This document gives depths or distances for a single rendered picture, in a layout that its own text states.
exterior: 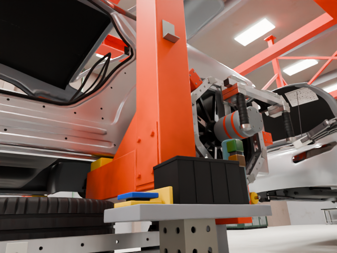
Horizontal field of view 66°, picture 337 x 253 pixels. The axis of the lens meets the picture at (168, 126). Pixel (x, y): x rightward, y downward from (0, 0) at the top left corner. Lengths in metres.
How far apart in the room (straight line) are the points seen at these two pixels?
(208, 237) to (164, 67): 0.61
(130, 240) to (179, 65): 0.66
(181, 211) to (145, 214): 0.09
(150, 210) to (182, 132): 0.45
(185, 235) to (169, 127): 0.40
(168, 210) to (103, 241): 0.31
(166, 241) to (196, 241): 0.08
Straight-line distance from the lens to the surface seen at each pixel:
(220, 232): 1.38
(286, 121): 1.36
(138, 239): 0.86
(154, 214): 0.53
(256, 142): 1.56
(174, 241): 0.65
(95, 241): 0.80
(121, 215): 0.58
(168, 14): 1.18
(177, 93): 0.98
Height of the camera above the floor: 0.41
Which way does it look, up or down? 21 degrees up
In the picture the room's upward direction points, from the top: 3 degrees counter-clockwise
